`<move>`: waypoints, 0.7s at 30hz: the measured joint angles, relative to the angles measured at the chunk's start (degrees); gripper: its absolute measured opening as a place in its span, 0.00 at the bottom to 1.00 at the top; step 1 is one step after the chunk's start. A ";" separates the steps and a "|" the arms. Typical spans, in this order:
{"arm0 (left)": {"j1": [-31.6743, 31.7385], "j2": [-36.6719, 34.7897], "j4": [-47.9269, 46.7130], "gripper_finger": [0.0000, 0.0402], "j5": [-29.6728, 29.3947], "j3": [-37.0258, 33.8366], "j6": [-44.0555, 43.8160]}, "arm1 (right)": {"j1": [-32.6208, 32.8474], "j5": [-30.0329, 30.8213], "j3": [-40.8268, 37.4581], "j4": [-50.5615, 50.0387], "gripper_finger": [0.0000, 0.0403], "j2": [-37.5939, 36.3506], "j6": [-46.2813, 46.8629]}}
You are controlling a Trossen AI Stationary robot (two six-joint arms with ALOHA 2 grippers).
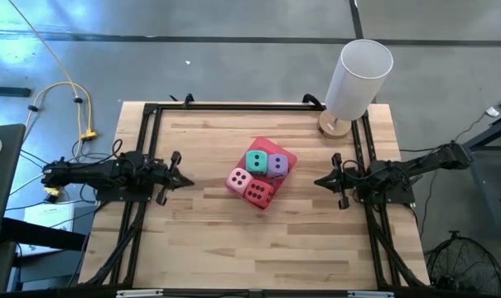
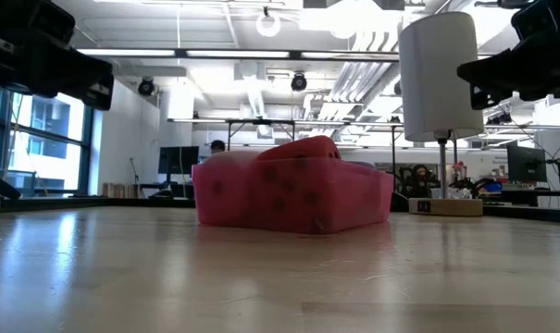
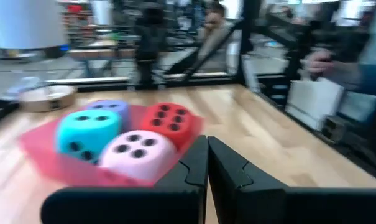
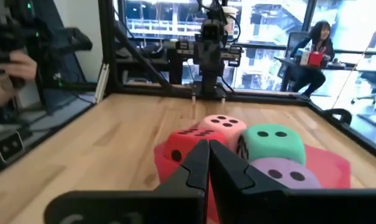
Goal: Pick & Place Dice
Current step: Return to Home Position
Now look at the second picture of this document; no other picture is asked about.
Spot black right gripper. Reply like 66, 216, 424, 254
455, 31, 560, 111

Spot row of wooden blocks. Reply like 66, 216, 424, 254
102, 182, 141, 200

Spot black ceiling spotlight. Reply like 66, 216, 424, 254
290, 72, 309, 93
137, 78, 156, 98

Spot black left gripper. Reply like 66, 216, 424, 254
10, 43, 116, 112

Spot black computer monitor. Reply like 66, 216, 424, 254
506, 144, 549, 184
157, 146, 201, 176

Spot white ceiling ring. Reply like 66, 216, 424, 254
255, 11, 282, 39

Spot red foam die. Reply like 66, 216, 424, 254
255, 134, 342, 162

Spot white shade table lamp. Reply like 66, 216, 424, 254
398, 11, 485, 217

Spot background robot arms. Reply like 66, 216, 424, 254
394, 160, 493, 199

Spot pink translucent plastic bin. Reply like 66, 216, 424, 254
191, 155, 395, 236

